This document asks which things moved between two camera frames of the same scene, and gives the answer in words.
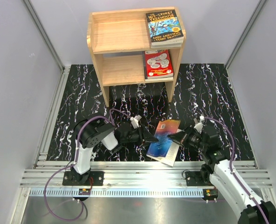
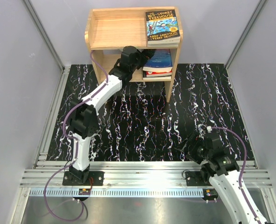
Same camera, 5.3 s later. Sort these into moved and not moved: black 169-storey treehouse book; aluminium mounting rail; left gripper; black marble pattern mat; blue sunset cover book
Moved: left gripper; blue sunset cover book
Not moved: black marble pattern mat; aluminium mounting rail; black 169-storey treehouse book
